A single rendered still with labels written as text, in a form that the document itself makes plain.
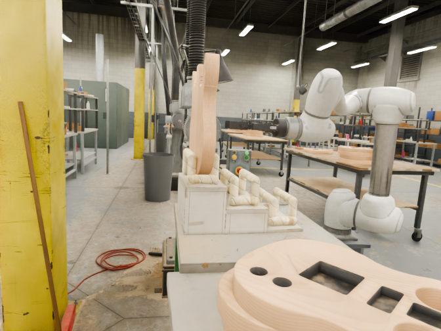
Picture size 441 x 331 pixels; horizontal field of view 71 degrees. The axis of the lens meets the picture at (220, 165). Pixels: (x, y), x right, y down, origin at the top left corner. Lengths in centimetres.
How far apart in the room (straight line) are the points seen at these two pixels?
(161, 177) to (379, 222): 358
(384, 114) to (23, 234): 201
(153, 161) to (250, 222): 373
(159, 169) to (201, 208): 373
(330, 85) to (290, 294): 80
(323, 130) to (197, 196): 55
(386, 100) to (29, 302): 221
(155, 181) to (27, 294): 300
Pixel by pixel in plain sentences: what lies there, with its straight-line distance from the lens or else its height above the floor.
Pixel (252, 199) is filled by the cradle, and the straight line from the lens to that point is 116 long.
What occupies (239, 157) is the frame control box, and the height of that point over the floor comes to 107.
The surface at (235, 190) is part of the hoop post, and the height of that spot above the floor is 108.
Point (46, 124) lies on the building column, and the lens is 191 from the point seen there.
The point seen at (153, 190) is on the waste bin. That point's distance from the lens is 489.
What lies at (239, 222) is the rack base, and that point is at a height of 97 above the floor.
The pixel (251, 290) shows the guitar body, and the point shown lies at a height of 103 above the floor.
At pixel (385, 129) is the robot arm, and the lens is 175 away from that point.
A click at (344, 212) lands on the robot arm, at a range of 187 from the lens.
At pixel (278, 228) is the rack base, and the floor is 94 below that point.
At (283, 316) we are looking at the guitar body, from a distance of 59.
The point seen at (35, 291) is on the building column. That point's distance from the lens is 220.
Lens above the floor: 134
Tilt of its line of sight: 9 degrees down
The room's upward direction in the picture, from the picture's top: 3 degrees clockwise
